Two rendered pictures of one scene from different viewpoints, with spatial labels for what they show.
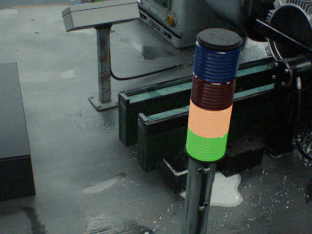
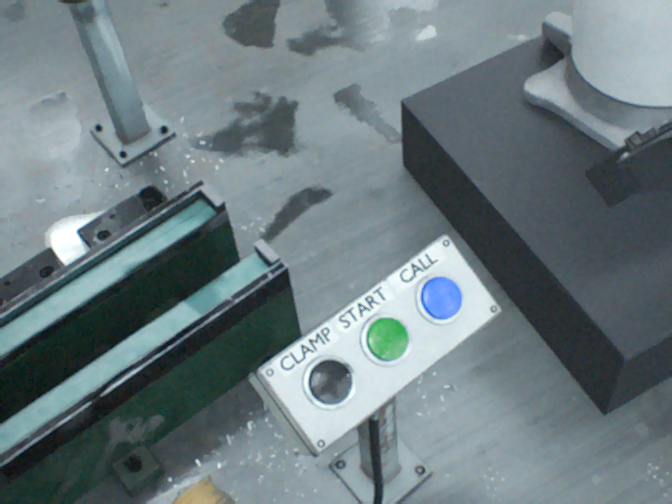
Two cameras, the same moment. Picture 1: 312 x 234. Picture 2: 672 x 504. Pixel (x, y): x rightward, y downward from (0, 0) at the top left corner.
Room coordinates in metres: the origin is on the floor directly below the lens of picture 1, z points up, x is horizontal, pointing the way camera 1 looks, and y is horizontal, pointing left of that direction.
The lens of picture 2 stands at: (1.39, 0.12, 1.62)
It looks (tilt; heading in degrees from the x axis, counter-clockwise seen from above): 54 degrees down; 178
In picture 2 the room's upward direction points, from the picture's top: 8 degrees counter-clockwise
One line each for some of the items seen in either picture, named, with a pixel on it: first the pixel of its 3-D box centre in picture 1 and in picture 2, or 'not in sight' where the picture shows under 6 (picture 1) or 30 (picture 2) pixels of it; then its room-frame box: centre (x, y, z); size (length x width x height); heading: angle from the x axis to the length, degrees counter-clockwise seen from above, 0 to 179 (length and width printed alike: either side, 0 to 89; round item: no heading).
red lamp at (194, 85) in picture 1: (213, 87); not in sight; (0.56, -0.07, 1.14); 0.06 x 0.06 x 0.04
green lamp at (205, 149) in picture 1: (206, 138); not in sight; (0.56, -0.07, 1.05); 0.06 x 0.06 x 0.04
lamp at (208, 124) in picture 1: (209, 113); not in sight; (0.56, -0.07, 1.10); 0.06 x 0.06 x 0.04
